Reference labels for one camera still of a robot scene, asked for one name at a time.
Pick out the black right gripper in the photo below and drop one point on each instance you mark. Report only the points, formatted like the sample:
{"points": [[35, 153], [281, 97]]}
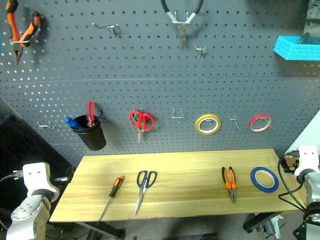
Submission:
{"points": [[290, 163]]}

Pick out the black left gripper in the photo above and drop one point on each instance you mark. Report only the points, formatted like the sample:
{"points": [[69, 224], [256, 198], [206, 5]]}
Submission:
{"points": [[60, 179]]}

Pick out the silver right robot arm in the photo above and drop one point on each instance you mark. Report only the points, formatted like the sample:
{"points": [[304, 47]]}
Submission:
{"points": [[312, 190]]}

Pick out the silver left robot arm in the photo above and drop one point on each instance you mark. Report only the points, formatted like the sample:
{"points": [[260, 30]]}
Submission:
{"points": [[27, 215]]}

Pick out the grey metal pegboard wall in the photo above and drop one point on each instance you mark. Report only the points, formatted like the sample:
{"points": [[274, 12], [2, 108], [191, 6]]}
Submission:
{"points": [[160, 82]]}

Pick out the blue tape roll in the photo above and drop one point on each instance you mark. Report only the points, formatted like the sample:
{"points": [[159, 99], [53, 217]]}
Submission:
{"points": [[255, 181]]}

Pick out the black cup holder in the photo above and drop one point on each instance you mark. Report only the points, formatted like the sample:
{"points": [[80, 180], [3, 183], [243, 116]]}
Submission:
{"points": [[92, 137]]}

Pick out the red tape roll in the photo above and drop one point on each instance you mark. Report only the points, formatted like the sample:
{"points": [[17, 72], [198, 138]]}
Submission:
{"points": [[252, 123]]}

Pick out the single metal peg hook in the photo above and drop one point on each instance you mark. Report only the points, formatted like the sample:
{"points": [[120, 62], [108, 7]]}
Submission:
{"points": [[235, 121], [47, 125]]}

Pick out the orange black combination pliers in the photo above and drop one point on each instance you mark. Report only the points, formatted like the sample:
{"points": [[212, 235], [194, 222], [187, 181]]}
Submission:
{"points": [[231, 186]]}

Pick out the yellow tape roll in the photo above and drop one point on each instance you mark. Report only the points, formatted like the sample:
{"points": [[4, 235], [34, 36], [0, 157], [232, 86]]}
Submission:
{"points": [[198, 126]]}

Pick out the cyan plastic bin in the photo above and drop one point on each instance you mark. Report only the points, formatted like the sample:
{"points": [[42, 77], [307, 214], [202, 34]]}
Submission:
{"points": [[295, 51]]}

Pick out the metal loop hook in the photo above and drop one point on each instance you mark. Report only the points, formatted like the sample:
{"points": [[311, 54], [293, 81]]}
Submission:
{"points": [[178, 116]]}

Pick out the small metal hook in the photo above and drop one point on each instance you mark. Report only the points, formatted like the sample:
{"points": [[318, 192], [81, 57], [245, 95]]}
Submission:
{"points": [[201, 50]]}

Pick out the orange black long-nose pliers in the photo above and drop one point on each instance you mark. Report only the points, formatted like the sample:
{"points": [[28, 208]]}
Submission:
{"points": [[13, 27]]}

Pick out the double prong metal hook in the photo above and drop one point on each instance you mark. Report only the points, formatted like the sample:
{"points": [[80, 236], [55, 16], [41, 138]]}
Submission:
{"points": [[110, 27]]}

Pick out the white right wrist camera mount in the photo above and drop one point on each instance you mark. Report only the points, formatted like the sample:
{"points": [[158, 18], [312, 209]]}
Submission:
{"points": [[308, 160]]}

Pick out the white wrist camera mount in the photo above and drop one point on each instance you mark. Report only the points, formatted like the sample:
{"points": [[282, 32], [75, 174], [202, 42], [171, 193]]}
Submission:
{"points": [[308, 160], [36, 177]]}

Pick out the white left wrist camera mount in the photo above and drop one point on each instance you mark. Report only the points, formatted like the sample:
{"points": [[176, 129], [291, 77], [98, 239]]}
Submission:
{"points": [[36, 177]]}

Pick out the black table frame leg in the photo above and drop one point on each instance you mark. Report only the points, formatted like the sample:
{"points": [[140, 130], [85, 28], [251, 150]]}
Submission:
{"points": [[105, 228]]}

